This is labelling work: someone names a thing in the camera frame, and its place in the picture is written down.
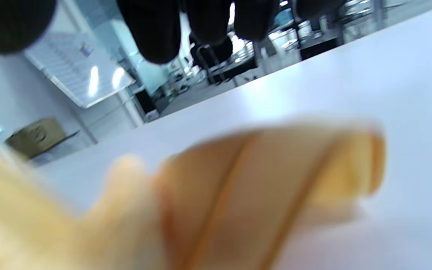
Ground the person's right hand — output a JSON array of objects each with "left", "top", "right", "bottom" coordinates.
[{"left": 0, "top": 0, "right": 346, "bottom": 65}]

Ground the orange towel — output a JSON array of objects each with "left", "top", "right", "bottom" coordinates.
[{"left": 0, "top": 120, "right": 387, "bottom": 270}]

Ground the black office chair chrome base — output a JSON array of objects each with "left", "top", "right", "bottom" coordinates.
[{"left": 189, "top": 34, "right": 236, "bottom": 85}]

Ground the black cabinet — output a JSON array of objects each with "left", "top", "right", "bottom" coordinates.
[{"left": 135, "top": 88, "right": 161, "bottom": 116}]

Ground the white wheeled rack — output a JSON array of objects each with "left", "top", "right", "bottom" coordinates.
[{"left": 24, "top": 29, "right": 136, "bottom": 109}]

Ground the brown cardboard box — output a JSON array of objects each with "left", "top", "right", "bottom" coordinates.
[{"left": 5, "top": 117, "right": 80, "bottom": 160}]

